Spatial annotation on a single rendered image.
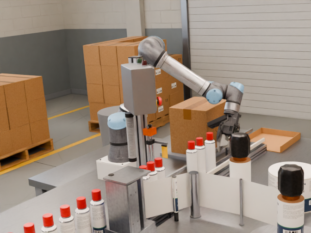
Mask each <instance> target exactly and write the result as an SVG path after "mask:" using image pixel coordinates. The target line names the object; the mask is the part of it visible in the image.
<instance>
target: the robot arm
mask: <svg viewBox="0 0 311 233"><path fill-rule="evenodd" d="M138 56H143V61H144V60H145V61H147V64H148V65H149V66H151V67H153V68H158V67H159V68H160V69H162V70H163V71H165V72H166V73H168V74H169V75H171V76H173V77H174V78H176V79H177V80H179V81H180V82H182V83H183V84H185V85H186V86H188V87H189V88H191V89H192V90H194V91H195V92H197V93H198V94H200V95H201V96H203V97H204V98H206V99H207V101H208V102H209V103H210V104H218V103H219V102H220V101H221V100H222V99H226V103H225V107H224V115H223V116H221V117H218V118H216V119H214V120H212V121H210V122H208V123H207V126H208V127H209V128H211V129H213V128H215V127H217V126H219V127H218V131H217V149H218V152H219V153H220V152H221V151H222V149H223V148H227V147H230V142H229V137H228V136H229V135H230V136H231V134H233V133H236V132H239V130H240V126H239V125H238V120H239V118H240V117H241V115H240V114H239V109H240V104H241V100H242V97H243V91H244V85H243V84H241V83H238V82H231V83H230V85H225V84H220V83H217V82H214V81H213V82H212V81H207V80H205V79H204V78H202V77H201V76H199V75H198V74H196V73H195V72H193V71H192V70H190V69H188V68H187V67H185V66H184V65H182V64H181V63H179V62H178V61H176V60H175V59H174V58H172V57H170V56H169V55H168V54H167V51H165V44H164V42H163V40H162V39H161V38H159V37H157V36H149V37H147V38H146V39H144V40H142V41H141V42H140V44H139V46H138ZM126 112H129V111H128V110H127V109H126V108H125V107H124V104H121V105H120V107H119V110H118V112H117V113H114V114H111V115H110V116H109V117H108V122H107V124H108V130H109V140H110V148H109V153H108V160H109V161H110V162H113V163H125V162H129V159H128V157H129V156H128V144H127V128H126V118H125V113H126Z"/></svg>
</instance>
